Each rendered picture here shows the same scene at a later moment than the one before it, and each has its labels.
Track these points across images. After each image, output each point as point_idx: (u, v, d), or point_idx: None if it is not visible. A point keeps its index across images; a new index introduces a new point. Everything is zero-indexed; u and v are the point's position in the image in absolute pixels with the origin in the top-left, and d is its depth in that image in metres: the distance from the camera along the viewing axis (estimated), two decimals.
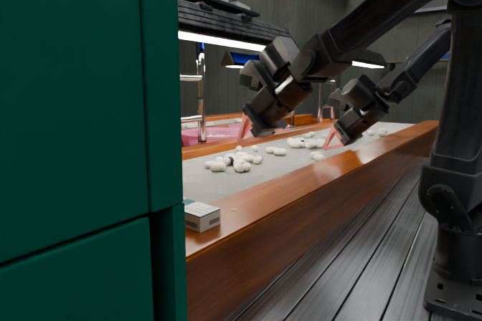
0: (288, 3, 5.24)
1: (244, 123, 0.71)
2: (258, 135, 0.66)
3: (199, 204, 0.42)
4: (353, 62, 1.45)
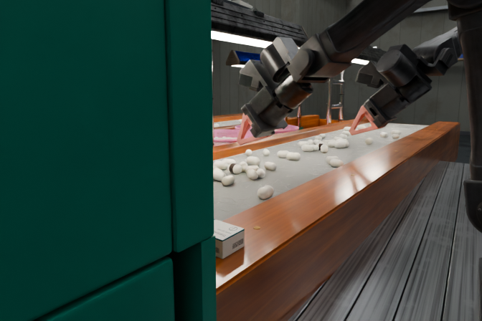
0: (290, 3, 5.18)
1: (244, 123, 0.71)
2: (258, 135, 0.66)
3: (219, 223, 0.36)
4: (364, 61, 1.39)
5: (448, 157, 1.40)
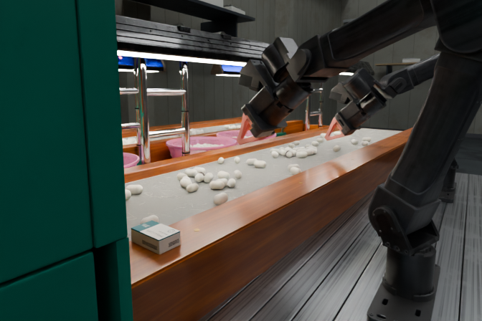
0: (285, 7, 5.27)
1: (244, 123, 0.71)
2: (258, 135, 0.66)
3: (162, 226, 0.45)
4: None
5: None
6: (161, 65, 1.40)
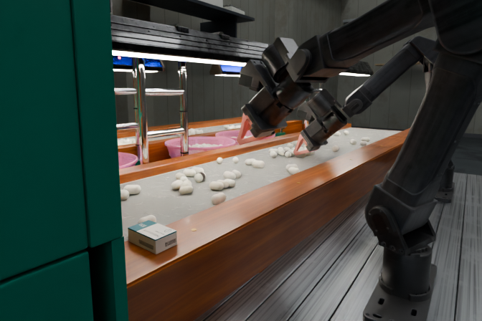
0: (284, 7, 5.27)
1: (244, 123, 0.71)
2: (258, 135, 0.66)
3: (158, 226, 0.45)
4: None
5: None
6: (161, 65, 1.40)
